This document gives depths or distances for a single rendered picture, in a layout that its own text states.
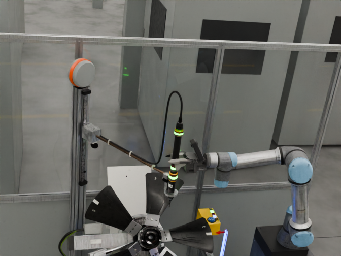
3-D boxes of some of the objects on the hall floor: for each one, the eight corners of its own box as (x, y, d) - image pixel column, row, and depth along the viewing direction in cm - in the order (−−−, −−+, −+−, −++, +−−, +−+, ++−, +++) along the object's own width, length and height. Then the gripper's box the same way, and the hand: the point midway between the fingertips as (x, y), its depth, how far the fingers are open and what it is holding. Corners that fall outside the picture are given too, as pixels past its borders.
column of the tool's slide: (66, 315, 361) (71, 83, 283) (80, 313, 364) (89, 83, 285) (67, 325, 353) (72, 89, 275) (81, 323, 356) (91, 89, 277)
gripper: (209, 174, 249) (168, 176, 243) (202, 162, 259) (162, 164, 253) (211, 160, 245) (170, 161, 239) (204, 148, 255) (164, 149, 250)
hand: (169, 157), depth 246 cm, fingers open, 4 cm apart
